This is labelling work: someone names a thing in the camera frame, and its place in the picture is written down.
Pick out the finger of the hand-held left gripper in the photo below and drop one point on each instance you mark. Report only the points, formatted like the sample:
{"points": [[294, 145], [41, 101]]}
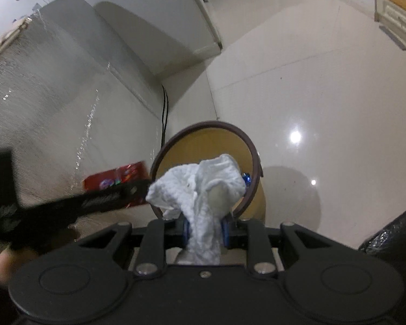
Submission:
{"points": [[118, 194]]}

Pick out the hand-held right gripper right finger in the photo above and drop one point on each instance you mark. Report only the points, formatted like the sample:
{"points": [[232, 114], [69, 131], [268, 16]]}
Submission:
{"points": [[225, 233]]}

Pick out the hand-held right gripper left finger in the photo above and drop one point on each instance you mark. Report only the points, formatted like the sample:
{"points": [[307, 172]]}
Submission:
{"points": [[186, 233]]}

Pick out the white tissue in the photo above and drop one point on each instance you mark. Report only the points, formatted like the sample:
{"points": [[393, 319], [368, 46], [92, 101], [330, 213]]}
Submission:
{"points": [[196, 193]]}

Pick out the yellow trash bin brown rim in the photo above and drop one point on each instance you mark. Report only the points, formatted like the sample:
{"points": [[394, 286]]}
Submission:
{"points": [[189, 145]]}

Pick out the person's left hand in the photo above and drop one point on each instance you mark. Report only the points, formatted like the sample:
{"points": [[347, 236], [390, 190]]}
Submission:
{"points": [[5, 265]]}

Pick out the red printed box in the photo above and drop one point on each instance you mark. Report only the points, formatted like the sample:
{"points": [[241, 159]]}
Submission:
{"points": [[108, 179]]}

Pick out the blue wrapper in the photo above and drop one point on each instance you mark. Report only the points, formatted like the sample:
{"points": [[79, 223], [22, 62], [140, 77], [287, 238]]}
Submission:
{"points": [[246, 178]]}

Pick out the white counter cabinet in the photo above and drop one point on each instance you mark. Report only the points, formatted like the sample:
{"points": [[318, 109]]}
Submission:
{"points": [[54, 108]]}

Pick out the black plastic bag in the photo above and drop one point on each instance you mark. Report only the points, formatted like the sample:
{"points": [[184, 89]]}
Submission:
{"points": [[396, 233]]}

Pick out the white low cabinet wooden top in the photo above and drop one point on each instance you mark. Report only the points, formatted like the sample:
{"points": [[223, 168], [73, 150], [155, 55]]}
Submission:
{"points": [[401, 13]]}

